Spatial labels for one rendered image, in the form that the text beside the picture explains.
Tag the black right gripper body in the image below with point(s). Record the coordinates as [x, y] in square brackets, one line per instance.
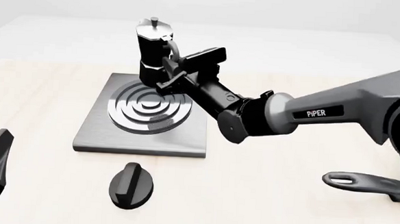
[202, 74]

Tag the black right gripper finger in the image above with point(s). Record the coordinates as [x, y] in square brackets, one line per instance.
[172, 65]
[167, 85]

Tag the silver and black moka pot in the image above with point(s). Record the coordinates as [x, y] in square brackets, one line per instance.
[151, 50]

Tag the right grey and black robot arm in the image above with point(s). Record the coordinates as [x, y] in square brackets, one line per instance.
[323, 112]

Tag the flat black stove plate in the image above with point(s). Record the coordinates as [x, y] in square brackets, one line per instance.
[96, 133]

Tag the round black stove knob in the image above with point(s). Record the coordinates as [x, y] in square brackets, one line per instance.
[131, 188]

